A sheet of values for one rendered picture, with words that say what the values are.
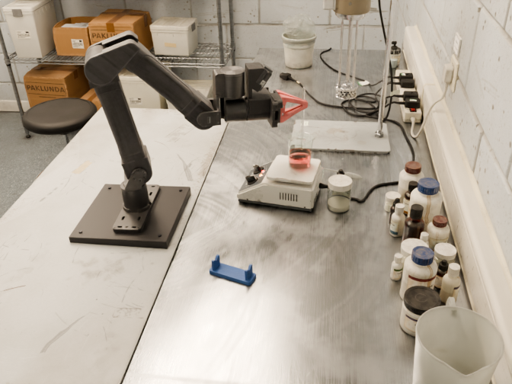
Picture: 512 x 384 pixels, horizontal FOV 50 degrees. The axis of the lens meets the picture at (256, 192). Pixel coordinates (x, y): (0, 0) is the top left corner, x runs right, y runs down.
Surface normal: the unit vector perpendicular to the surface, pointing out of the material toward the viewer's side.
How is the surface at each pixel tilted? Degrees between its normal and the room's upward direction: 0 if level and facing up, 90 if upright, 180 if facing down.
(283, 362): 0
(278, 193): 90
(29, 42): 93
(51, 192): 0
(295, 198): 90
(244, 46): 90
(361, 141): 0
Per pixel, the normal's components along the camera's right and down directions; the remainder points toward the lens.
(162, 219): -0.04, -0.84
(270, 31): -0.14, 0.54
